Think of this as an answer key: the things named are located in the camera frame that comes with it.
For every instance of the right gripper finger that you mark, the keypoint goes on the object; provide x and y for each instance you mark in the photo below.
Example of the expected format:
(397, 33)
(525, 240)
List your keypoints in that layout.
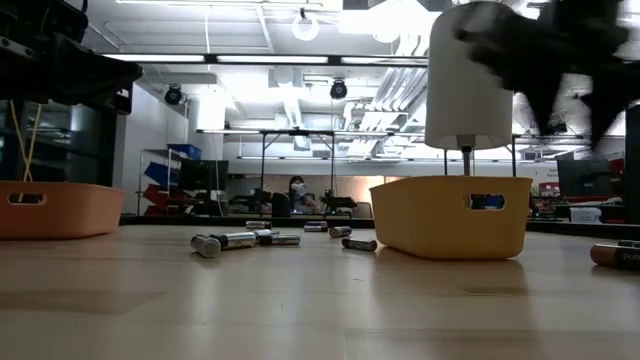
(545, 105)
(600, 117)

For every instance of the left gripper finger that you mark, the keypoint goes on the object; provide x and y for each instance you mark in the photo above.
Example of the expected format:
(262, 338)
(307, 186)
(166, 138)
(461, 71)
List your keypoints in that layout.
(122, 104)
(70, 75)

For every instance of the yellow plastic bin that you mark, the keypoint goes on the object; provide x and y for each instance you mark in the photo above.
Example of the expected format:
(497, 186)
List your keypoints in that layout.
(425, 220)

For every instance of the background black robot arm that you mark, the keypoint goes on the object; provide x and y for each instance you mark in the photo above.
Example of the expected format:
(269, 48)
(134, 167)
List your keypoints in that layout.
(337, 202)
(250, 200)

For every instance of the ceiling light strip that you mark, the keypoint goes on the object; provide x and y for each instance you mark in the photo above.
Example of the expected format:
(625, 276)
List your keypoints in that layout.
(385, 60)
(155, 58)
(272, 59)

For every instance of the black computer monitor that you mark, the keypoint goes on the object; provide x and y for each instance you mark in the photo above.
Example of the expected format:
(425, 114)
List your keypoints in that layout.
(202, 175)
(585, 177)

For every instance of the dark glass cabinet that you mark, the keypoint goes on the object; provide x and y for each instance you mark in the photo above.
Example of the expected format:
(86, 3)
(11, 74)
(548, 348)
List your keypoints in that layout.
(75, 150)

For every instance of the blue storage bin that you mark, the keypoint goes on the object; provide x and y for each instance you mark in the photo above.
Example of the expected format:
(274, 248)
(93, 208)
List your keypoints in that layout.
(159, 174)
(185, 151)

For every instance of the metal shelf rack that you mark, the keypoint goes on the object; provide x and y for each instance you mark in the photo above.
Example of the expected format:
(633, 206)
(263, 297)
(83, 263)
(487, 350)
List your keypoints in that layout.
(141, 180)

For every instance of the white shade table lamp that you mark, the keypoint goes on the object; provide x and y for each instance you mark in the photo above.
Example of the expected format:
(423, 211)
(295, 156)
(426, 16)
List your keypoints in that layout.
(465, 90)

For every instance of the red sign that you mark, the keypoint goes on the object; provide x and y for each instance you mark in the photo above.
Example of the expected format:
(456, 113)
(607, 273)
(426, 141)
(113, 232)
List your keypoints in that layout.
(550, 189)

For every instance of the red storage bin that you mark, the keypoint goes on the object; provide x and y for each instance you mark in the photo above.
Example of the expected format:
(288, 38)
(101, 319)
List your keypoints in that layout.
(156, 196)

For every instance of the white box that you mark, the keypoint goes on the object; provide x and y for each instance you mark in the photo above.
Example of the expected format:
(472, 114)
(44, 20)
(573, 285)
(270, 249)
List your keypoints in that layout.
(585, 215)

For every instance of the orange plastic bin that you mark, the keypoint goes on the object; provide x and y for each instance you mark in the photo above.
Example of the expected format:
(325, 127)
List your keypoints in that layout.
(60, 215)

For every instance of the black office chair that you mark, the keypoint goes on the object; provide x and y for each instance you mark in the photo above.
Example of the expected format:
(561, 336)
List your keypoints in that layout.
(281, 205)

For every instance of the person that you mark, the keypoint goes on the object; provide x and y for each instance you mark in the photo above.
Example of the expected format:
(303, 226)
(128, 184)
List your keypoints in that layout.
(299, 192)

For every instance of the black ceiling camera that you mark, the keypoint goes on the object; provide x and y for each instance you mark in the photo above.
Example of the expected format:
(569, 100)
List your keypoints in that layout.
(338, 90)
(173, 95)

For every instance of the black vertical post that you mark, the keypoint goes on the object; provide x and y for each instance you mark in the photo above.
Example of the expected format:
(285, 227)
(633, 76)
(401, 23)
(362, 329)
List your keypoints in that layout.
(633, 165)

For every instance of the black metal frame stand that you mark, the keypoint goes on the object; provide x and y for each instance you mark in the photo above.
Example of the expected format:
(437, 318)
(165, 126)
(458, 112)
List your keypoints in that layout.
(513, 155)
(280, 132)

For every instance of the black aluminium table frame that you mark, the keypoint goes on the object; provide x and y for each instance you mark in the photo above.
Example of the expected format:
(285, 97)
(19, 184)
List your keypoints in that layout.
(225, 220)

